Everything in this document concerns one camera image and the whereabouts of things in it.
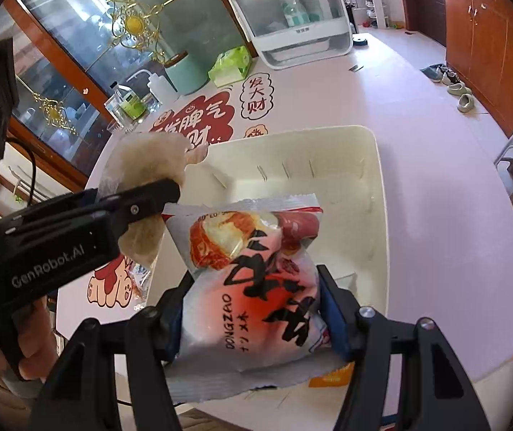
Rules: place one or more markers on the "wooden glass door cabinet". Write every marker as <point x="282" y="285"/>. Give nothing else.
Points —
<point x="81" y="31"/>

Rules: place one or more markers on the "white squeeze bottle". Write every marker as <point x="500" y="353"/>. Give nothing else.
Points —
<point x="160" y="90"/>

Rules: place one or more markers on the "clear glass jar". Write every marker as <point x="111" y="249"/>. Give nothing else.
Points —
<point x="115" y="127"/>

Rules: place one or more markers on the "person's left hand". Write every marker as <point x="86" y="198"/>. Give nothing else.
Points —
<point x="32" y="336"/>

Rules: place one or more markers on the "small orange snack packet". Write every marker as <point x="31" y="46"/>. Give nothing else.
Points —
<point x="328" y="379"/>

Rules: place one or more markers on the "black round floor device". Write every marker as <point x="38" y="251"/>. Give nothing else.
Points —
<point x="359" y="41"/>

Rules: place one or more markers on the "green tissue pack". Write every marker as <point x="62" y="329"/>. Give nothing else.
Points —
<point x="229" y="65"/>

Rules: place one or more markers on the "green slipper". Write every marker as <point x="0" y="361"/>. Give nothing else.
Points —
<point x="465" y="104"/>
<point x="456" y="89"/>

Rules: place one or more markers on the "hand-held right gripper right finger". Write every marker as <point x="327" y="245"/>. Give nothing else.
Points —
<point x="335" y="323"/>

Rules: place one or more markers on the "white black sneaker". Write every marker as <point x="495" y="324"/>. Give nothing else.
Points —
<point x="449" y="76"/>

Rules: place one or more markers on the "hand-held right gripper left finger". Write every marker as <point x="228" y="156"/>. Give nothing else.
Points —
<point x="173" y="330"/>

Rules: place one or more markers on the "white countertop appliance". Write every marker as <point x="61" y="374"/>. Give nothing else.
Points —
<point x="283" y="49"/>

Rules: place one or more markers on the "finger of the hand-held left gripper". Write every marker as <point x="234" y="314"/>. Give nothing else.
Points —
<point x="144" y="204"/>
<point x="85" y="197"/>

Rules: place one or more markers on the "clear bottle green label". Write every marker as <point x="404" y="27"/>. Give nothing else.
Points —
<point x="133" y="105"/>

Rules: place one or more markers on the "red and white snack packet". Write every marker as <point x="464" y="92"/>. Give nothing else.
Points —
<point x="247" y="278"/>

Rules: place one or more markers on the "printed pink tablecloth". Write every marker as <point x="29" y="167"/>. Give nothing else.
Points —
<point x="418" y="143"/>

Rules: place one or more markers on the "grey sneaker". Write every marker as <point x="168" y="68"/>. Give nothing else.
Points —
<point x="431" y="72"/>

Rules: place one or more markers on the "beige pastry packet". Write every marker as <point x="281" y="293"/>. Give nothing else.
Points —
<point x="148" y="157"/>

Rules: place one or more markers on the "white plastic bin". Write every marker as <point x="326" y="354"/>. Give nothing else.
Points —
<point x="328" y="179"/>

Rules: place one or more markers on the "brown wooden wardrobe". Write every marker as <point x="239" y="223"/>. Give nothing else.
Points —
<point x="485" y="31"/>

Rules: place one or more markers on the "white green plastic bottle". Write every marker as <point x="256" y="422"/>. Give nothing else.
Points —
<point x="294" y="11"/>

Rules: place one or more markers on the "small red white packet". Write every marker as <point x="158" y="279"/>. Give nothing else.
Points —
<point x="139" y="278"/>

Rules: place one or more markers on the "mint green canister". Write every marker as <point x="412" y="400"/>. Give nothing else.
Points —
<point x="187" y="76"/>

